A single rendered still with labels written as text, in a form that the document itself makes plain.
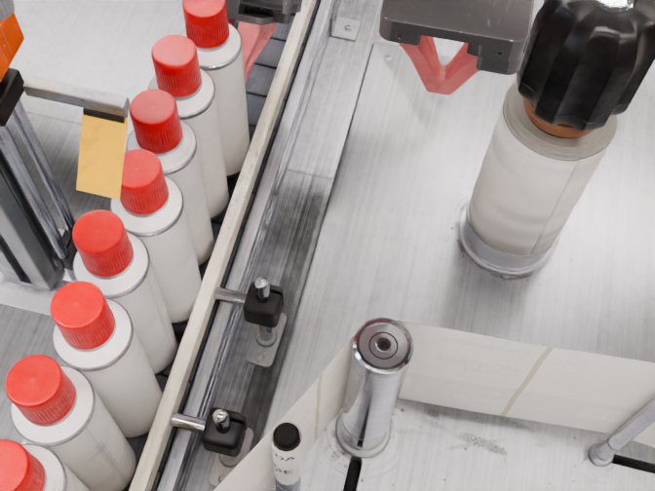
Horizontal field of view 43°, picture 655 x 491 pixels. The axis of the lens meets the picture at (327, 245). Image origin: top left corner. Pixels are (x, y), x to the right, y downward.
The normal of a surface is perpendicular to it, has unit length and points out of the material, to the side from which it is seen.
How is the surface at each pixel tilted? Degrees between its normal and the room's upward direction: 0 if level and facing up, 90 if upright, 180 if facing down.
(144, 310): 90
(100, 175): 48
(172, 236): 90
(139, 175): 2
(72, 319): 2
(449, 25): 1
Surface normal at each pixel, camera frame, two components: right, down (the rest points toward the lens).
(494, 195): -0.82, 0.48
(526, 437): 0.04, -0.48
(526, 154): -0.65, 0.68
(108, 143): -0.15, 0.31
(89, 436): 0.77, 0.58
